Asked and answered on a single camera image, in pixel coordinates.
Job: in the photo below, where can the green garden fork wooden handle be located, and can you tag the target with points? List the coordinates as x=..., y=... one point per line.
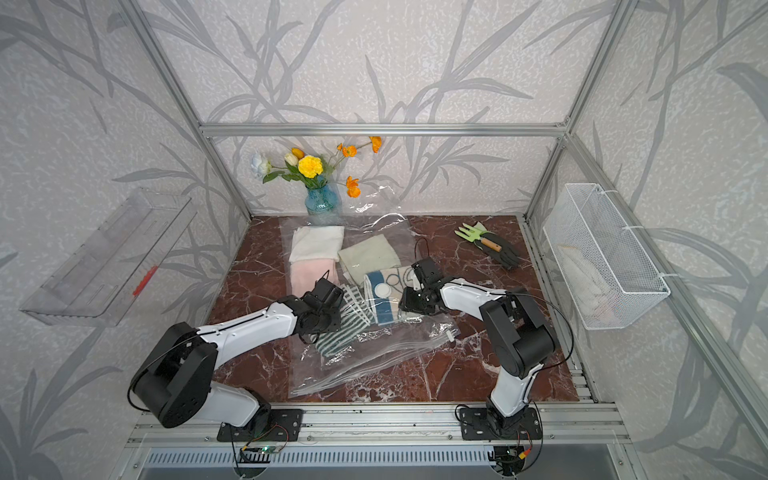
x=473, y=234

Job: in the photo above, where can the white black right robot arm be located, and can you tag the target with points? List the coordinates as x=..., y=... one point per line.
x=520, y=335

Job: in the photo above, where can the left circuit board with wires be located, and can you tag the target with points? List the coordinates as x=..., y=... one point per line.
x=252, y=454

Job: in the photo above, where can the white cloth in basket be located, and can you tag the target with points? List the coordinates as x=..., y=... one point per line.
x=589, y=289

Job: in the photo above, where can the blue white striped towel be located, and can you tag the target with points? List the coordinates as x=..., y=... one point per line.
x=386, y=310

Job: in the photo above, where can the green white striped towel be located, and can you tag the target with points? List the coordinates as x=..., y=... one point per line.
x=356, y=317

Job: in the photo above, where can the circuit board with wires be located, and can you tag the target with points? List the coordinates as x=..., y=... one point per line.
x=252, y=454
x=509, y=461

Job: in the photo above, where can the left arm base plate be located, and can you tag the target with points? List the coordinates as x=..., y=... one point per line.
x=279, y=425

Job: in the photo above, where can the clear plastic wall shelf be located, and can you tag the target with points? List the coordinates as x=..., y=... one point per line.
x=98, y=284

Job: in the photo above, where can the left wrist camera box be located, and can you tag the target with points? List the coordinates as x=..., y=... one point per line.
x=327, y=293

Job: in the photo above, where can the cream towel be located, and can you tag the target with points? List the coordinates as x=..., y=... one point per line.
x=370, y=255

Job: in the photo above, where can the pink fluffy towel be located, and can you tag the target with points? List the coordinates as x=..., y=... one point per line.
x=304, y=274

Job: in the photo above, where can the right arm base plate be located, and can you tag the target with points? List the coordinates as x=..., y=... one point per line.
x=487, y=423

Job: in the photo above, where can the right circuit board with wires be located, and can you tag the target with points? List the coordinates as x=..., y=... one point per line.
x=509, y=461

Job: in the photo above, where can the white vacuum bag valve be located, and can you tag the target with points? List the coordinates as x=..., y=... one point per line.
x=382, y=290

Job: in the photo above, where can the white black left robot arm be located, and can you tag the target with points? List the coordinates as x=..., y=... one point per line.
x=176, y=381

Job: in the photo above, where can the blue glass vase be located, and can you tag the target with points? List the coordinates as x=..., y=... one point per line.
x=322, y=200

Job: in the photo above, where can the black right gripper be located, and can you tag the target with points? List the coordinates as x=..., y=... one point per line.
x=405, y=302

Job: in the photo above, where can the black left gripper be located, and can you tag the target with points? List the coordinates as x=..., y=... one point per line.
x=335, y=311

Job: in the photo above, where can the clear plastic vacuum bag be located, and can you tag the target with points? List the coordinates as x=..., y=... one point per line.
x=378, y=347

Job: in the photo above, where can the white wire mesh basket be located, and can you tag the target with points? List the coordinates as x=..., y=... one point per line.
x=586, y=218

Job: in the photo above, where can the artificial flower bouquet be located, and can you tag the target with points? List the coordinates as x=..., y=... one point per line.
x=313, y=171

